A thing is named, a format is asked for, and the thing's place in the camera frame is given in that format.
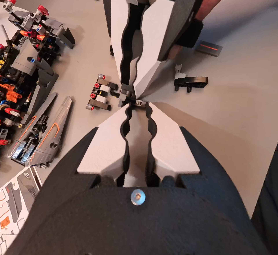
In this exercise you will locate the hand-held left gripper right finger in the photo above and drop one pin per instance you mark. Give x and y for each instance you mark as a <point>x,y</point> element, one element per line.
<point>176,150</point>

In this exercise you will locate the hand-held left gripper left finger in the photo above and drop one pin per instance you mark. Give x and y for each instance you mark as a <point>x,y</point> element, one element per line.
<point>102,150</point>

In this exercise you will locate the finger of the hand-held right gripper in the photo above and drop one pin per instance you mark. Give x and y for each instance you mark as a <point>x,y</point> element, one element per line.
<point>156,31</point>
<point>117,20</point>

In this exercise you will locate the black lego beam assembly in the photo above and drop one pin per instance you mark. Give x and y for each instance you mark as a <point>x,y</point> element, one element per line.
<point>111,50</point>
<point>193,82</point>

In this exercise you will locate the dark grey lego axle assembly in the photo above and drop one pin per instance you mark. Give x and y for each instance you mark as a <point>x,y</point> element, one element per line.
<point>126,90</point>

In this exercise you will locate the black lego assembly red pins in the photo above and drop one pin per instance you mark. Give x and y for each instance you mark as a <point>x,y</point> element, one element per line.
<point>102,83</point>

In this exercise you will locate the grey lego panels orange stripes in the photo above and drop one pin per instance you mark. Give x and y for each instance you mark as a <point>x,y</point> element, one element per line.
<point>52,133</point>

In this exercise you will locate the dark lego tile red stripe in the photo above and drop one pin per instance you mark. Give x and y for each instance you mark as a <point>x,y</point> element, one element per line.
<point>208,49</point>

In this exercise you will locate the lego sticker sheet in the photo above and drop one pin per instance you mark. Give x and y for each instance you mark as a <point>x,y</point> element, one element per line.
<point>13,194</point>

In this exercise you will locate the large lego vehicle model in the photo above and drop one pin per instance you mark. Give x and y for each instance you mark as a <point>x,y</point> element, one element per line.
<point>26,63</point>

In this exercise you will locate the person's right hand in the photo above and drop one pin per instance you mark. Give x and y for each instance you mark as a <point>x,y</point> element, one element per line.
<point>174,51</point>

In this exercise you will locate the person's dark trousers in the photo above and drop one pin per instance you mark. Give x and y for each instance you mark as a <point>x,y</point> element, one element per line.
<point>267,194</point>

